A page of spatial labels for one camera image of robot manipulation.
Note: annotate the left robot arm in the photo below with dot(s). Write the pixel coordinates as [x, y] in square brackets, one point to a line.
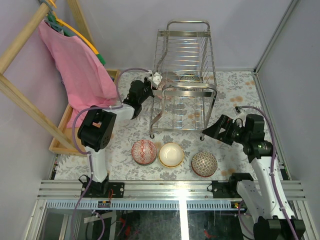
[95, 134]

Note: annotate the pink cloth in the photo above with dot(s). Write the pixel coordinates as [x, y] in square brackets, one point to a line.
[86, 80]

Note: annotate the cream bowl orange rim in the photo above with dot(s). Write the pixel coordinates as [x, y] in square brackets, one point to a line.
[171, 155]

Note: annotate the stainless steel dish rack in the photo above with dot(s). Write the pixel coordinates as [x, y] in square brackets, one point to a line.
[184, 46]

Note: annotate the aluminium corner post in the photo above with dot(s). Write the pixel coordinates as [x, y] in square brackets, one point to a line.
[280, 27]

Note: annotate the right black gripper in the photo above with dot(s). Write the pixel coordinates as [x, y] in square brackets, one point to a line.
[225, 122]

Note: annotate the red diamond patterned bowl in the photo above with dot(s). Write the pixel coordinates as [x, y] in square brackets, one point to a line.
[144, 152]

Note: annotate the yellow plastic hanger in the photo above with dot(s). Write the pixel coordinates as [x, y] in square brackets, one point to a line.
[50, 5]

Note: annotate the brown patterned bowl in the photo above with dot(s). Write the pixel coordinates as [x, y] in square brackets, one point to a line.
[204, 164]

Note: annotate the aluminium rail frame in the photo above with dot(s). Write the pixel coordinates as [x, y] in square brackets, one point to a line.
[159, 195]

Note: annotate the wooden clothes rack frame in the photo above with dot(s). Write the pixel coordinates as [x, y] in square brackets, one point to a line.
[34, 73]

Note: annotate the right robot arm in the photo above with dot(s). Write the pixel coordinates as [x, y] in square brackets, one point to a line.
[270, 210]

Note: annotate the blue patterned bowl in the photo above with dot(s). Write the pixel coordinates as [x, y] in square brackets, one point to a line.
[189, 78]

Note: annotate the green plastic hanger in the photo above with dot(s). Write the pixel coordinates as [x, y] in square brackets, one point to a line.
[58, 25]

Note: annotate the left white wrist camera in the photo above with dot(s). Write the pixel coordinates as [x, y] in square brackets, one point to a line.
[155, 78]

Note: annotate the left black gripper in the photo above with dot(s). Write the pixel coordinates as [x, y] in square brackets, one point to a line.
[146, 85]

